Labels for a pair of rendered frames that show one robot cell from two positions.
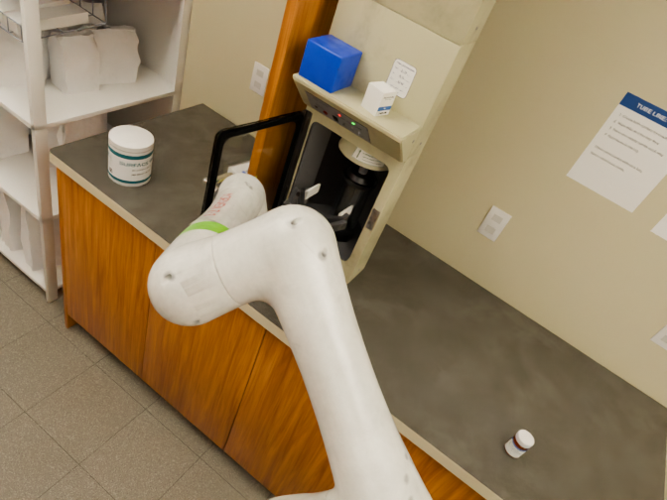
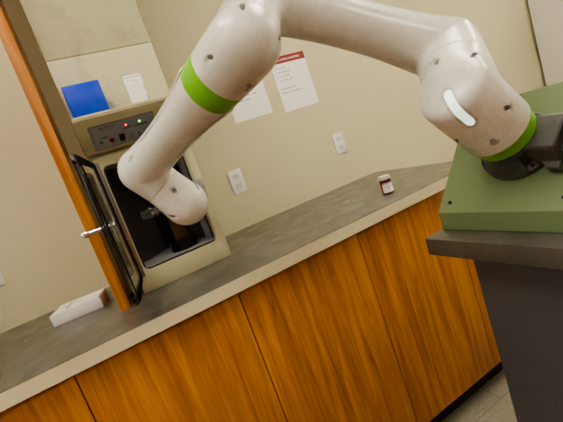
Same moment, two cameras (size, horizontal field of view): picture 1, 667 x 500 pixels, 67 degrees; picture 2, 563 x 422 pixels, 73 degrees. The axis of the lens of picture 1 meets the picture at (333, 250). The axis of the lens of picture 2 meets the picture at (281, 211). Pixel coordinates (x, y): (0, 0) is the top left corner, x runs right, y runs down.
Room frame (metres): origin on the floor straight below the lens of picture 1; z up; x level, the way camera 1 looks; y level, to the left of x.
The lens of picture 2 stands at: (0.02, 0.65, 1.24)
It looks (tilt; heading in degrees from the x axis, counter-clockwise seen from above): 9 degrees down; 318
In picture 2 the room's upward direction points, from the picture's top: 19 degrees counter-clockwise
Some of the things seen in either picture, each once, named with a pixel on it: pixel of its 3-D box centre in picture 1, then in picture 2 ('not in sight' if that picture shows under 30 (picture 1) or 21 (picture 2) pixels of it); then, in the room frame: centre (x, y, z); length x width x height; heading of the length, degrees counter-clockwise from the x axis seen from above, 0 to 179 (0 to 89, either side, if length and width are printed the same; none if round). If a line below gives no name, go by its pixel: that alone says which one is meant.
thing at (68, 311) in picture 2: not in sight; (80, 306); (1.47, 0.36, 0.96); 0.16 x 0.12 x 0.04; 63
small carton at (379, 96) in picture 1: (378, 98); (138, 95); (1.15, 0.04, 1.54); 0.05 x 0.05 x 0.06; 57
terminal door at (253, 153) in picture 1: (248, 184); (111, 227); (1.11, 0.28, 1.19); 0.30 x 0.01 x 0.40; 154
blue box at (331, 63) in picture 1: (330, 62); (86, 102); (1.20, 0.18, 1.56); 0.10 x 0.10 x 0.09; 72
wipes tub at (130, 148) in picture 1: (130, 156); not in sight; (1.24, 0.71, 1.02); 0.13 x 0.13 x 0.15
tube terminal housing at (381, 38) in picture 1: (366, 144); (143, 171); (1.34, 0.03, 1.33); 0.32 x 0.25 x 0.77; 72
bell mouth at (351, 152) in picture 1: (370, 145); not in sight; (1.31, 0.02, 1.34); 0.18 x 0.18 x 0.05
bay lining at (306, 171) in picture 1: (351, 181); (157, 205); (1.34, 0.03, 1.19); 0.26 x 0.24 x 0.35; 72
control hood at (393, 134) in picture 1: (350, 118); (132, 124); (1.17, 0.09, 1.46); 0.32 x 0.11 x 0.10; 72
